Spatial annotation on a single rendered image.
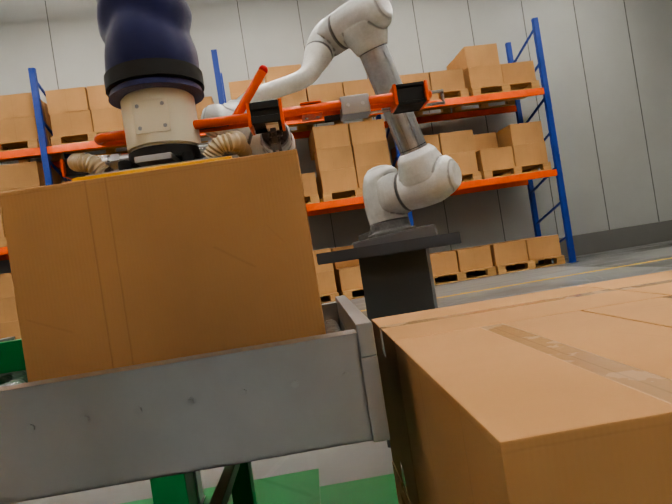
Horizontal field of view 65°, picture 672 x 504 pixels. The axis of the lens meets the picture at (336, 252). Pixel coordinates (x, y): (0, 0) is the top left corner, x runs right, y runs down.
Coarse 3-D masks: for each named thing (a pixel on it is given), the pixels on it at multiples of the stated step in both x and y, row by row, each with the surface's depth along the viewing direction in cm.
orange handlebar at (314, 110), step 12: (372, 96) 126; (384, 96) 126; (288, 108) 125; (300, 108) 125; (312, 108) 125; (324, 108) 126; (336, 108) 126; (372, 108) 131; (204, 120) 124; (216, 120) 124; (228, 120) 124; (240, 120) 125; (288, 120) 130; (108, 132) 123; (120, 132) 123; (204, 132) 129; (108, 144) 127; (120, 144) 128
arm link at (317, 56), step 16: (320, 48) 181; (304, 64) 179; (320, 64) 180; (288, 80) 172; (304, 80) 175; (240, 96) 164; (256, 96) 166; (272, 96) 170; (208, 112) 155; (224, 112) 155; (240, 128) 154
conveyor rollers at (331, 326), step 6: (330, 324) 144; (336, 324) 147; (330, 330) 133; (336, 330) 132; (12, 372) 148; (18, 372) 148; (24, 372) 150; (0, 378) 140; (6, 378) 142; (12, 378) 144; (18, 378) 134; (24, 378) 135; (0, 384) 138; (6, 384) 128; (12, 384) 129
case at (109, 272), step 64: (0, 192) 105; (64, 192) 105; (128, 192) 106; (192, 192) 107; (256, 192) 107; (64, 256) 105; (128, 256) 106; (192, 256) 106; (256, 256) 107; (64, 320) 105; (128, 320) 106; (192, 320) 106; (256, 320) 107; (320, 320) 108
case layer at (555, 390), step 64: (384, 320) 140; (448, 320) 123; (512, 320) 110; (576, 320) 99; (640, 320) 91; (384, 384) 138; (448, 384) 69; (512, 384) 65; (576, 384) 61; (640, 384) 58; (448, 448) 71; (512, 448) 48; (576, 448) 48; (640, 448) 49
